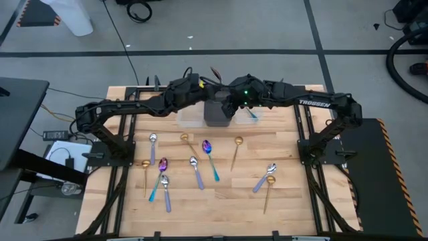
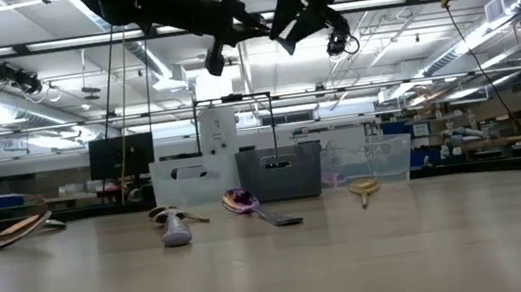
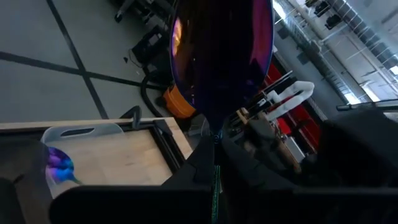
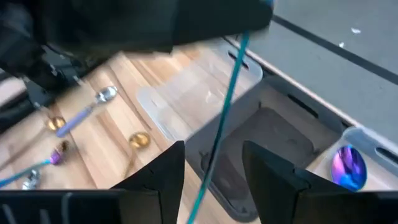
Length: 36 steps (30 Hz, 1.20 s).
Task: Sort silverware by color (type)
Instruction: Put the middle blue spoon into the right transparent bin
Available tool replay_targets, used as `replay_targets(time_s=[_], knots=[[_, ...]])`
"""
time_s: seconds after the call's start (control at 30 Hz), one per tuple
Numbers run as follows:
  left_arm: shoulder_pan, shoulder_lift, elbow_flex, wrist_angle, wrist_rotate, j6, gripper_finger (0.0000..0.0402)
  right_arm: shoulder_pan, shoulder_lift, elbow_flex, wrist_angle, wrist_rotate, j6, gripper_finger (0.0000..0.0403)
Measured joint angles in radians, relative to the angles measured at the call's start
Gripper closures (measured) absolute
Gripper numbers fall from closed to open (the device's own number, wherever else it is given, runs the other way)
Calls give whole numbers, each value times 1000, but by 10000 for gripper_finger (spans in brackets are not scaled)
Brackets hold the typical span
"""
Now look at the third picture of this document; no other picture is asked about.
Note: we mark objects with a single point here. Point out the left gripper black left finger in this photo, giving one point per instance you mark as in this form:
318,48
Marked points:
199,168

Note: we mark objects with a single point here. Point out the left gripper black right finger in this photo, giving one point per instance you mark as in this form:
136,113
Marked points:
242,171

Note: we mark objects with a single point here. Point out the clear plastic storage bin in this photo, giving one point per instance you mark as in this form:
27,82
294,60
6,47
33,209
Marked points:
102,129

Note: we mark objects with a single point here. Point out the iridescent rainbow spoon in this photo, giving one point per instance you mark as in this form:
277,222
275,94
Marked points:
60,168
217,62

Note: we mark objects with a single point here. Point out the white padded robot arm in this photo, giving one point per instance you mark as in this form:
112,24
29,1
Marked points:
292,90

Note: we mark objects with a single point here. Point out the orange shop vacuum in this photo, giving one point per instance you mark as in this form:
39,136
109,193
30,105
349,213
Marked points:
178,102

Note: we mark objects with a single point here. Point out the red tool cabinet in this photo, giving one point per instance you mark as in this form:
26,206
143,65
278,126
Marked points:
306,124

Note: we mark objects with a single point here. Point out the black equipment case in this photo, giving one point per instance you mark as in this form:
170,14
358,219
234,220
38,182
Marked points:
149,46

